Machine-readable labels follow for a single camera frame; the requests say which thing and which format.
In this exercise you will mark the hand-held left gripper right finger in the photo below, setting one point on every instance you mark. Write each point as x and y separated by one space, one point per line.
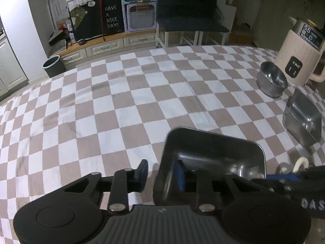
180 176

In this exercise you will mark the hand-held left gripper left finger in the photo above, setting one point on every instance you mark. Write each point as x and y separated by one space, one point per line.
143 173

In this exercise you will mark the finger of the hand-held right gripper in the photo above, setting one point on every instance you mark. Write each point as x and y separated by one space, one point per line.
269 185
284 177

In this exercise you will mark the white leaf-print plate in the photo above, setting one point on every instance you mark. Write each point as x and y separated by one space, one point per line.
215 144

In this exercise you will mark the small rectangular steel container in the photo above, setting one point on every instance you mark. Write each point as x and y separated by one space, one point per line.
302 117

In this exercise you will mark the round steel bowl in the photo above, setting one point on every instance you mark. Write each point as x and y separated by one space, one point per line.
271 76

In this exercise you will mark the checkered tablecloth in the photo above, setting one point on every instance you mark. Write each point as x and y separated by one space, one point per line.
101 106

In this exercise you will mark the wooden sideboard with drawers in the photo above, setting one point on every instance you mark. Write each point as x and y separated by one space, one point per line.
106 48

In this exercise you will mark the cream electric kettle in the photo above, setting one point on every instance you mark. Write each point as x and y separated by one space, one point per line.
294 45

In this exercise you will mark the black round bin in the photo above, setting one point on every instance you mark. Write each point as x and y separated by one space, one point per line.
54 67

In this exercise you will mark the cardboard box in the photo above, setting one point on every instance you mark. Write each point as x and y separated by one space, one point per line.
241 35

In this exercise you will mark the black lettered sign board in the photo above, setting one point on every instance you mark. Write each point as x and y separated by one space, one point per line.
88 28

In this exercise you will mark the grey flat case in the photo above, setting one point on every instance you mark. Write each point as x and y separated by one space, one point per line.
57 39

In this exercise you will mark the blue framed poster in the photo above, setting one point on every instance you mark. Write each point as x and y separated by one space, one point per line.
138 12

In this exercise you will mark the white kitchen cabinet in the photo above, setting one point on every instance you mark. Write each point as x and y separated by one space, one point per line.
10 66

